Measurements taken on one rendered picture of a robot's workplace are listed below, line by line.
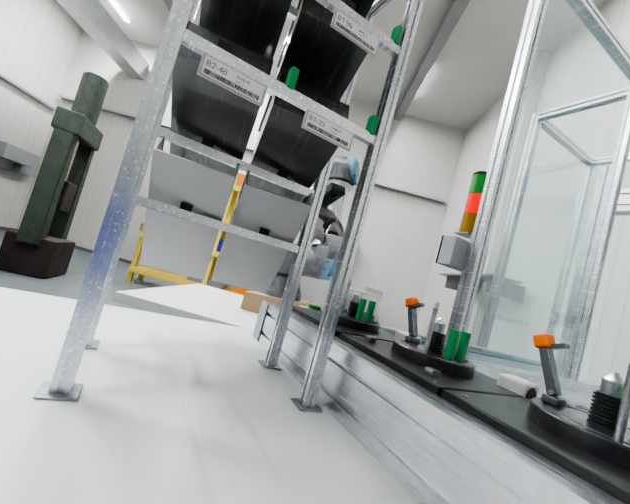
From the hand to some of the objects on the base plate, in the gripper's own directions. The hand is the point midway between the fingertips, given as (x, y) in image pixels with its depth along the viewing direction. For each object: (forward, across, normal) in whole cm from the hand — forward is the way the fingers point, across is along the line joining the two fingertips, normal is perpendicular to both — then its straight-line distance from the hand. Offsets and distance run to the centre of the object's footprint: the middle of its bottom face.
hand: (332, 240), depth 82 cm
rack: (+31, +29, -11) cm, 44 cm away
